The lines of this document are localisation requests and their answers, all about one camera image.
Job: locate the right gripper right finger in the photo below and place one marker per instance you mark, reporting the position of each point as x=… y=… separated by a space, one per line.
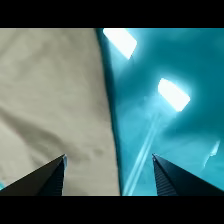
x=176 y=181

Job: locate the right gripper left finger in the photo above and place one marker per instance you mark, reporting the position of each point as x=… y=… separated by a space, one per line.
x=43 y=181

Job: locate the beige garment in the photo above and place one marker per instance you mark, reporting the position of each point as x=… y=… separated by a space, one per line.
x=50 y=93

